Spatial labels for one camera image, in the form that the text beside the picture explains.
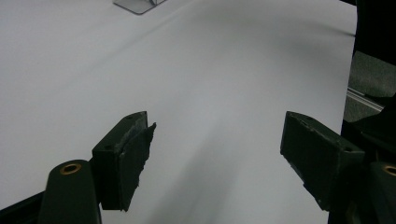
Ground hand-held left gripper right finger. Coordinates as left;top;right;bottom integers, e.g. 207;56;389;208
279;111;366;212

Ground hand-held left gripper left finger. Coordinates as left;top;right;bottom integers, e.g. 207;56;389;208
92;111;157;213

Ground clear acrylic organizer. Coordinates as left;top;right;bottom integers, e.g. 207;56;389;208
112;0;167;16

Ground white table board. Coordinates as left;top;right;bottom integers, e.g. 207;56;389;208
0;0;358;224

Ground aluminium frame rail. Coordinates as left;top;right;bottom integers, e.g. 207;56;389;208
346;87;385;112

